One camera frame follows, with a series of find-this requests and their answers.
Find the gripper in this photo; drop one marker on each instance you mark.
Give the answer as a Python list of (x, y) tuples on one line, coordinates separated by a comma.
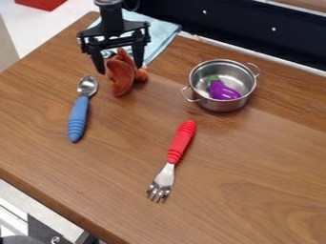
[(113, 34)]

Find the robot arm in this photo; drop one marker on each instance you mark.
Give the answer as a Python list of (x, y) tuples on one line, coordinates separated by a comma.
[(111, 12)]

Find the blue cloth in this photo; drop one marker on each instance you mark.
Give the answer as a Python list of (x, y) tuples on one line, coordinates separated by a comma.
[(163, 33)]

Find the brown plush toy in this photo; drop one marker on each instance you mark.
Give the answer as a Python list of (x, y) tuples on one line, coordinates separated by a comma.
[(123, 73)]

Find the red box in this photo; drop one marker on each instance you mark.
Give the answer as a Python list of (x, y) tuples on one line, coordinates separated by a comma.
[(40, 4)]

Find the silver pot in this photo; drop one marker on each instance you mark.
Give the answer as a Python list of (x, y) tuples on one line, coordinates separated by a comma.
[(221, 84)]

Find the purple toy eggplant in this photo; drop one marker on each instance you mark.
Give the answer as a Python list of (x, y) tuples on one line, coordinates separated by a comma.
[(221, 90)]

